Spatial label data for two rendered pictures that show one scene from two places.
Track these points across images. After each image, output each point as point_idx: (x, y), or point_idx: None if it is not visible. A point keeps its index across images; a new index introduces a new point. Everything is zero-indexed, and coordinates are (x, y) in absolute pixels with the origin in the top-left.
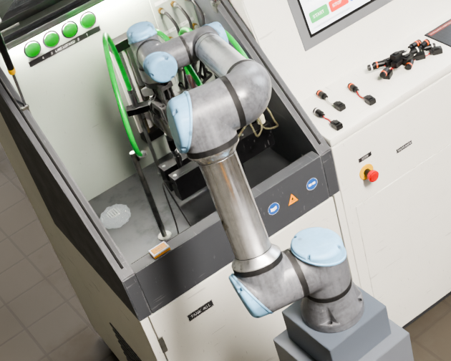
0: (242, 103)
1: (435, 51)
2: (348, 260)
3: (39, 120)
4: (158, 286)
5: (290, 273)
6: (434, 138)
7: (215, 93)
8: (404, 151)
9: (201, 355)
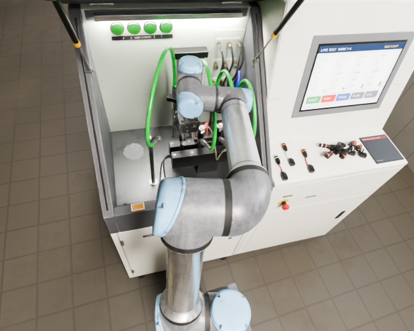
0: (232, 227)
1: (362, 155)
2: None
3: (108, 77)
4: (129, 223)
5: (200, 327)
6: (328, 196)
7: (210, 205)
8: (309, 198)
9: (144, 248)
